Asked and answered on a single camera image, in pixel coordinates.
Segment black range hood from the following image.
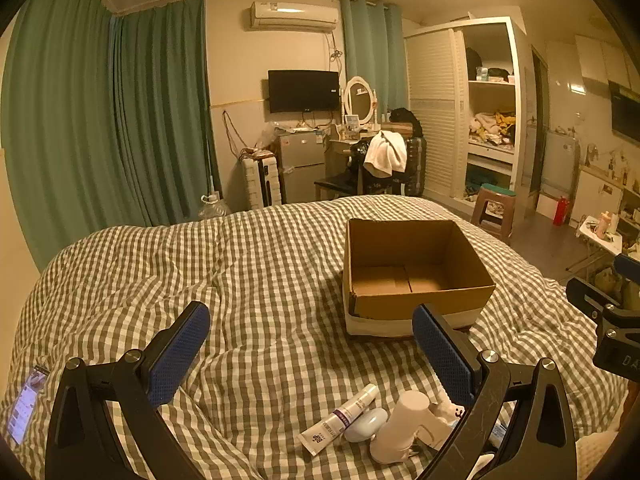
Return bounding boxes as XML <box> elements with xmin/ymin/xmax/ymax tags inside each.
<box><xmin>609</xmin><ymin>80</ymin><xmax>640</xmax><ymax>143</ymax></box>

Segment white kitchen counter cabinet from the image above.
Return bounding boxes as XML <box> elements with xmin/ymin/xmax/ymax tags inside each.
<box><xmin>575</xmin><ymin>165</ymin><xmax>640</xmax><ymax>226</ymax></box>

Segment white wardrobe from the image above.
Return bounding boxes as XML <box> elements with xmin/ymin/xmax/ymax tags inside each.
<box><xmin>404</xmin><ymin>16</ymin><xmax>528</xmax><ymax>218</ymax></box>

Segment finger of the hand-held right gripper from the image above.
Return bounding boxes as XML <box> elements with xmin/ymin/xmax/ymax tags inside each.
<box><xmin>614</xmin><ymin>253</ymin><xmax>640</xmax><ymax>307</ymax></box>
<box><xmin>566</xmin><ymin>277</ymin><xmax>623</xmax><ymax>322</ymax></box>

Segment large clear water bottle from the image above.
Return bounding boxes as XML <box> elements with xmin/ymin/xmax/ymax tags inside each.
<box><xmin>199</xmin><ymin>194</ymin><xmax>232</xmax><ymax>218</ymax></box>

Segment dark ribbed suitcase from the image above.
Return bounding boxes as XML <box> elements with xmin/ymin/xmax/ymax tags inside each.
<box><xmin>402</xmin><ymin>135</ymin><xmax>428</xmax><ymax>198</ymax></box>

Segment cardboard box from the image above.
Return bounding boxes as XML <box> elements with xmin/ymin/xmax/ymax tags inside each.
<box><xmin>342</xmin><ymin>218</ymin><xmax>497</xmax><ymax>341</ymax></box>

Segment white towel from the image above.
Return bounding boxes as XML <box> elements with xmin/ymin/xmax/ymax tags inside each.
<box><xmin>363</xmin><ymin>130</ymin><xmax>407</xmax><ymax>178</ymax></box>

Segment narrow light green curtain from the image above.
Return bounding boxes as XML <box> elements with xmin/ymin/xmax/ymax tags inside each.
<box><xmin>340</xmin><ymin>0</ymin><xmax>407</xmax><ymax>117</ymax></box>

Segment green checked blanket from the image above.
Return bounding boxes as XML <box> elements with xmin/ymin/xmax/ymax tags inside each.
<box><xmin>0</xmin><ymin>195</ymin><xmax>631</xmax><ymax>480</ymax></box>

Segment white ribbed suitcase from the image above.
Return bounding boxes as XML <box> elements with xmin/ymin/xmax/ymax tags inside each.
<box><xmin>241</xmin><ymin>156</ymin><xmax>281</xmax><ymax>209</ymax></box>

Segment smartphone with lit screen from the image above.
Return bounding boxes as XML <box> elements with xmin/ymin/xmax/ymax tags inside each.
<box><xmin>7</xmin><ymin>366</ymin><xmax>51</xmax><ymax>446</ymax></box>

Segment pile of clothes in wardrobe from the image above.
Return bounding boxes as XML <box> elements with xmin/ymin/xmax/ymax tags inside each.
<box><xmin>467</xmin><ymin>110</ymin><xmax>516</xmax><ymax>148</ymax></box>

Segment grey appliance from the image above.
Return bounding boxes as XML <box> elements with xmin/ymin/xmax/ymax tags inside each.
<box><xmin>542</xmin><ymin>130</ymin><xmax>581</xmax><ymax>196</ymax></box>

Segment white cream tube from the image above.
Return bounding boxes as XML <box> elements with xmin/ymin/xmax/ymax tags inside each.
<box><xmin>298</xmin><ymin>383</ymin><xmax>378</xmax><ymax>457</ymax></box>

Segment black chair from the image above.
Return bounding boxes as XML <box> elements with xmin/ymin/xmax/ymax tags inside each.
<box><xmin>314</xmin><ymin>160</ymin><xmax>396</xmax><ymax>202</ymax></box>

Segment white oval case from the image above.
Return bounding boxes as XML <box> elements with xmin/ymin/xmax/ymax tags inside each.
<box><xmin>344</xmin><ymin>407</ymin><xmax>389</xmax><ymax>443</ymax></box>

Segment white air conditioner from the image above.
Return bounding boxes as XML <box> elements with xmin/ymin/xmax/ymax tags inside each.
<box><xmin>244</xmin><ymin>1</ymin><xmax>341</xmax><ymax>32</ymax></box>

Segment brown plastic stool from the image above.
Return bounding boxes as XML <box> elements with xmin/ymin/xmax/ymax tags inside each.
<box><xmin>470</xmin><ymin>183</ymin><xmax>517</xmax><ymax>246</ymax></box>

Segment black wall television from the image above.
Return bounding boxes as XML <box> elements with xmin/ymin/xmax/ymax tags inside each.
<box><xmin>267</xmin><ymin>70</ymin><xmax>341</xmax><ymax>113</ymax></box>

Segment wide green curtain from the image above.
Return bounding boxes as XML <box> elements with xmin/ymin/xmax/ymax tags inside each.
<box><xmin>0</xmin><ymin>0</ymin><xmax>121</xmax><ymax>273</ymax></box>

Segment black bag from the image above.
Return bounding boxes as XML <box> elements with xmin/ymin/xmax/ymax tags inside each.
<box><xmin>387</xmin><ymin>107</ymin><xmax>423</xmax><ymax>138</ymax></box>

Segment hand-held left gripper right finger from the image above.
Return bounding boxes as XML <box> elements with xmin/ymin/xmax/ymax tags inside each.
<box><xmin>411</xmin><ymin>302</ymin><xmax>579</xmax><ymax>480</ymax></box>

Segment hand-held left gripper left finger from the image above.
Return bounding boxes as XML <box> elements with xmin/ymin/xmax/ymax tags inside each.
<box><xmin>45</xmin><ymin>301</ymin><xmax>212</xmax><ymax>480</ymax></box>

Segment white wall cabinets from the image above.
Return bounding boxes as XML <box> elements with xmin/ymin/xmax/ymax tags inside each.
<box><xmin>575</xmin><ymin>35</ymin><xmax>632</xmax><ymax>96</ymax></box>

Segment silver small fridge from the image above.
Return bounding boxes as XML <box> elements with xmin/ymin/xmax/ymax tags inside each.
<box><xmin>274</xmin><ymin>130</ymin><xmax>328</xmax><ymax>206</ymax></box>

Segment white vanity desk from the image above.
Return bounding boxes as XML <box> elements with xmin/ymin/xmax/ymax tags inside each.
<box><xmin>327</xmin><ymin>125</ymin><xmax>386</xmax><ymax>161</ymax></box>

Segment small white folding table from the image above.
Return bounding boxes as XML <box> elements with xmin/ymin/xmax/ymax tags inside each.
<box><xmin>577</xmin><ymin>215</ymin><xmax>626</xmax><ymax>261</ymax></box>

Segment white oval vanity mirror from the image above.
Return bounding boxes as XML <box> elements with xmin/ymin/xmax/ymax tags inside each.
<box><xmin>341</xmin><ymin>76</ymin><xmax>377</xmax><ymax>128</ymax></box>

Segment green corner curtain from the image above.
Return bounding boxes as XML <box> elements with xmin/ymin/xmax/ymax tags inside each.
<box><xmin>111</xmin><ymin>0</ymin><xmax>222</xmax><ymax>229</ymax></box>

